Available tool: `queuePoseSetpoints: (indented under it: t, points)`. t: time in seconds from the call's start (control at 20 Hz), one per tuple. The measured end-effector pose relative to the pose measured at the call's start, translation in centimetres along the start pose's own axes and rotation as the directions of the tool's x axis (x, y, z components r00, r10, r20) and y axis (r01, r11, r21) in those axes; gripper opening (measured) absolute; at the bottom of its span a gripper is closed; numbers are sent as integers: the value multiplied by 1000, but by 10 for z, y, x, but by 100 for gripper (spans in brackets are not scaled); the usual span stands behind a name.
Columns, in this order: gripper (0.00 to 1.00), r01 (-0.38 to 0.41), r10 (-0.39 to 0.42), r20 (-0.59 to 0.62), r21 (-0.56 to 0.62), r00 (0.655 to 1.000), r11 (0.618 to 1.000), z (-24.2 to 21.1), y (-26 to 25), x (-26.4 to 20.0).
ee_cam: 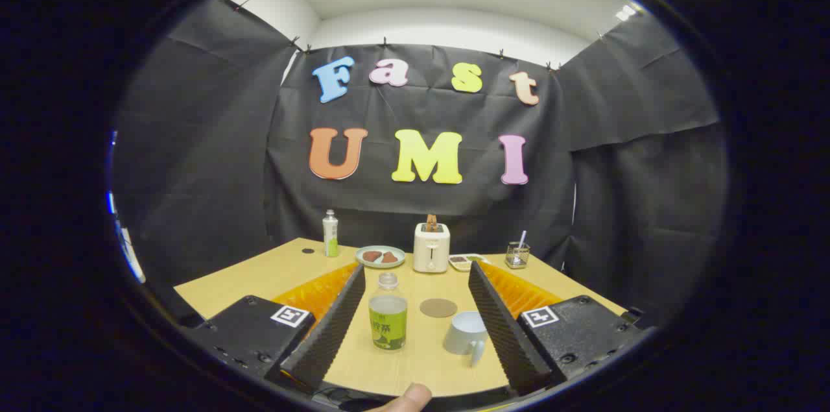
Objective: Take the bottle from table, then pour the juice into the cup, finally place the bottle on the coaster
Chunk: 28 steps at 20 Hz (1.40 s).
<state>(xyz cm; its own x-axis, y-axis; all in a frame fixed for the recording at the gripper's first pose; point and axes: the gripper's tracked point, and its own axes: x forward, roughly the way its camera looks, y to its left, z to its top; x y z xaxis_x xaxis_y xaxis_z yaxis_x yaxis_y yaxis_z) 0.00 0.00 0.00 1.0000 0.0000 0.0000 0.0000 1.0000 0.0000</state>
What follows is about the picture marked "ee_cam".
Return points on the white divided snack tray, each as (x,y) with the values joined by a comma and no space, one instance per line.
(463,263)

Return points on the brown bread slice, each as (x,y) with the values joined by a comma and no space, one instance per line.
(371,256)
(390,257)

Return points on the white straw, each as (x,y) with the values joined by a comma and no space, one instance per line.
(522,238)

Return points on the wooden table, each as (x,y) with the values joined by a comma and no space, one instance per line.
(405,373)

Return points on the small white green bottle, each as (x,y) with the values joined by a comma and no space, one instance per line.
(331,233)

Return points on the clear juice bottle green label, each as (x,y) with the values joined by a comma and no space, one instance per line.
(388,324)

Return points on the white toaster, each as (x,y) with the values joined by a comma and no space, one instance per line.
(431,253)

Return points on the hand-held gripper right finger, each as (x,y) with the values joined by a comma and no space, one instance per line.
(506,327)

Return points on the pale green plate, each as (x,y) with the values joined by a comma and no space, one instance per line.
(380,265)

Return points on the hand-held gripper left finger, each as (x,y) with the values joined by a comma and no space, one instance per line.
(331,327)

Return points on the round brown coaster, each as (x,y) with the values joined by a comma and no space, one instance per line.
(438,307)

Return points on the brown toast slice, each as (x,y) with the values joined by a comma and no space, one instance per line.
(432,222)

